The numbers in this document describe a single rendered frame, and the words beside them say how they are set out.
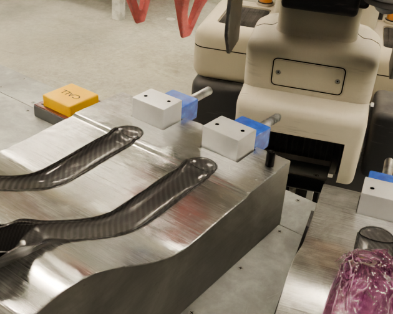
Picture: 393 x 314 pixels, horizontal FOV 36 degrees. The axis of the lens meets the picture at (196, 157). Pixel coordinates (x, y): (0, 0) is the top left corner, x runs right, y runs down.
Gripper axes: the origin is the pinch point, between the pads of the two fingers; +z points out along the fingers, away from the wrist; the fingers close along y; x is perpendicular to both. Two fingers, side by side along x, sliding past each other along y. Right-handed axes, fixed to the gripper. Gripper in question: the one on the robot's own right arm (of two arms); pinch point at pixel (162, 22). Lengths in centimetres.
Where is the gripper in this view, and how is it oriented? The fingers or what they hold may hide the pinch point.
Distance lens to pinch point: 71.3
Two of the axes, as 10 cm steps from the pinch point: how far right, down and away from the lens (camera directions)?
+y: 7.9, 3.5, -5.0
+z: -0.7, 8.7, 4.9
